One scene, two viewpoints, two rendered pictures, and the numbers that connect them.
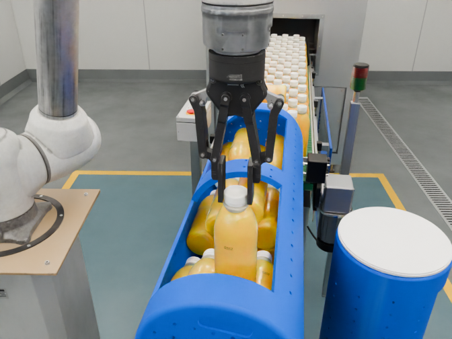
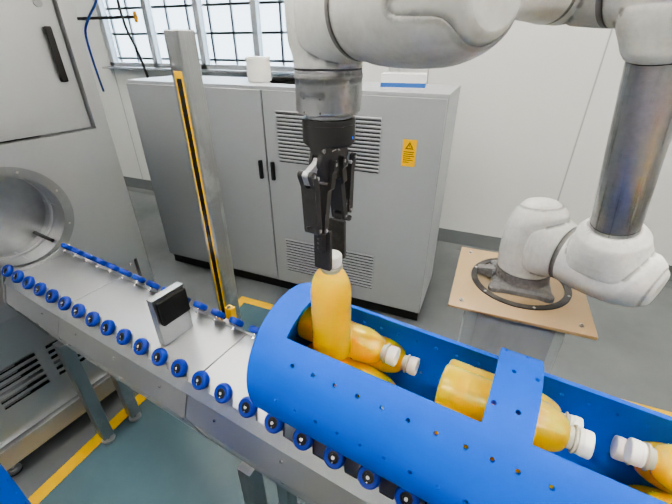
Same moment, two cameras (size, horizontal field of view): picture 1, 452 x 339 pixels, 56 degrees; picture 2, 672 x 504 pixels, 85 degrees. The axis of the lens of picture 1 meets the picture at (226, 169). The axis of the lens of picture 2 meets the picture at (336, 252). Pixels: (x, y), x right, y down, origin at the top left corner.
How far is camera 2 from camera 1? 92 cm
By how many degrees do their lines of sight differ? 92
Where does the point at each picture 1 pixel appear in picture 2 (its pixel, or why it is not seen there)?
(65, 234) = (503, 310)
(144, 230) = not seen: outside the picture
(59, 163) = (564, 267)
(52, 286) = (472, 330)
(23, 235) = (495, 285)
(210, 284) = (305, 293)
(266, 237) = not seen: hidden behind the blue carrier
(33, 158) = (546, 243)
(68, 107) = (603, 223)
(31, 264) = (461, 293)
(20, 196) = (516, 260)
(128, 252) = not seen: outside the picture
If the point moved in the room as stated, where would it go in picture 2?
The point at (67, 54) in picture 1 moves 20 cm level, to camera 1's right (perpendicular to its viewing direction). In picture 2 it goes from (616, 162) to (649, 195)
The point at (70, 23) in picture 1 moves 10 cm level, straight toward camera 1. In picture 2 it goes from (629, 126) to (575, 126)
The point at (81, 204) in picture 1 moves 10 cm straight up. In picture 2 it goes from (558, 322) to (570, 292)
